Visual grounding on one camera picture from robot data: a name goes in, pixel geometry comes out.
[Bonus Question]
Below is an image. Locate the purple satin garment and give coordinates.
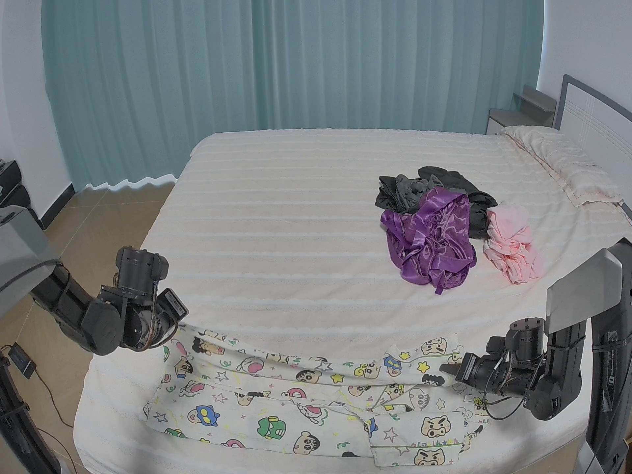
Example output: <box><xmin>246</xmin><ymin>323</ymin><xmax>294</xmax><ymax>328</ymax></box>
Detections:
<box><xmin>380</xmin><ymin>188</ymin><xmax>479</xmax><ymax>296</ymax></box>

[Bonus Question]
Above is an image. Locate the blue-green curtain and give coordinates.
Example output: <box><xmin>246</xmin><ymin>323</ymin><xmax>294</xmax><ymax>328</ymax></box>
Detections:
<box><xmin>42</xmin><ymin>0</ymin><xmax>546</xmax><ymax>191</ymax></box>

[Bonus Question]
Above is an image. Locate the cream pillow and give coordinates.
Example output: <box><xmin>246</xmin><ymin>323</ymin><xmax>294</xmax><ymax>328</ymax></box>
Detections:
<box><xmin>500</xmin><ymin>125</ymin><xmax>624</xmax><ymax>208</ymax></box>

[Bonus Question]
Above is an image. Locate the pink garment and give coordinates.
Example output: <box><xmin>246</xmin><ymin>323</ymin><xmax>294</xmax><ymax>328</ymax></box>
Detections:
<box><xmin>483</xmin><ymin>204</ymin><xmax>545</xmax><ymax>285</ymax></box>

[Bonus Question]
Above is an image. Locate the black power adapter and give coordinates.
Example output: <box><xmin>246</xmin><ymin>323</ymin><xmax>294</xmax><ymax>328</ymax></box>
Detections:
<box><xmin>10</xmin><ymin>343</ymin><xmax>36</xmax><ymax>378</ymax></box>

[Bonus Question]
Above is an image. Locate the grey bedside table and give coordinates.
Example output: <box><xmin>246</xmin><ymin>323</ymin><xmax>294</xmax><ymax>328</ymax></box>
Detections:
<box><xmin>486</xmin><ymin>85</ymin><xmax>558</xmax><ymax>135</ymax></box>

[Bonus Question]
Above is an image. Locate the white printed pyjama top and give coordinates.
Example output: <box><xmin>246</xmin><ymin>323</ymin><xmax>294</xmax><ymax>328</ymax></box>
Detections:
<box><xmin>143</xmin><ymin>323</ymin><xmax>492</xmax><ymax>468</ymax></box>

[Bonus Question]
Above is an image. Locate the bed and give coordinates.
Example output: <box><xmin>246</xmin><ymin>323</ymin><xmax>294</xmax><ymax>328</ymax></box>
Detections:
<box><xmin>73</xmin><ymin>73</ymin><xmax>632</xmax><ymax>474</ymax></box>

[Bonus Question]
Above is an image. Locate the black chest of drawers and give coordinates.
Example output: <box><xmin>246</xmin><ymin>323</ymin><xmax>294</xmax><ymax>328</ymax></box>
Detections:
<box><xmin>0</xmin><ymin>158</ymin><xmax>36</xmax><ymax>231</ymax></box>

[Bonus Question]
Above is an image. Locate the black garment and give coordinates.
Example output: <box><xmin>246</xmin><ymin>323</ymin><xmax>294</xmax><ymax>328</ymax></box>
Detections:
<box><xmin>375</xmin><ymin>166</ymin><xmax>498</xmax><ymax>240</ymax></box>

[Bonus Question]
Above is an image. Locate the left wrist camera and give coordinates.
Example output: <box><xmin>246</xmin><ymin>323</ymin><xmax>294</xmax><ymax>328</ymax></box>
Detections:
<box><xmin>162</xmin><ymin>288</ymin><xmax>188</xmax><ymax>321</ymax></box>

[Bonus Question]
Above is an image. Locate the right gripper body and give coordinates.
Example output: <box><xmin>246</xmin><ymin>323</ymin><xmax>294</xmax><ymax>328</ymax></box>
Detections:
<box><xmin>455</xmin><ymin>353</ymin><xmax>509</xmax><ymax>398</ymax></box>

